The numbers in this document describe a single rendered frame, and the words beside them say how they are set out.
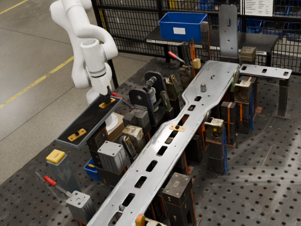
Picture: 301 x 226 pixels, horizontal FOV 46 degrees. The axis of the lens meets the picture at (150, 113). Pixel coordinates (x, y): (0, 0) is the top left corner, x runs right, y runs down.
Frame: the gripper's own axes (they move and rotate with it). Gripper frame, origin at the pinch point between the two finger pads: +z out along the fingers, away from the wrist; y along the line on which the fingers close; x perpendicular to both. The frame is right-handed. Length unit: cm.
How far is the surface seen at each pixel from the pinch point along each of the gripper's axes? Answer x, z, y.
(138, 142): -3.0, 15.2, 22.6
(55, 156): -38.3, 2.6, 10.0
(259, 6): 119, -3, 14
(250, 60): 90, 18, 26
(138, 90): 14.0, 0.2, 9.0
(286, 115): 88, 48, 52
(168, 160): -1.1, 18.5, 40.0
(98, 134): -13.4, 10.3, 6.6
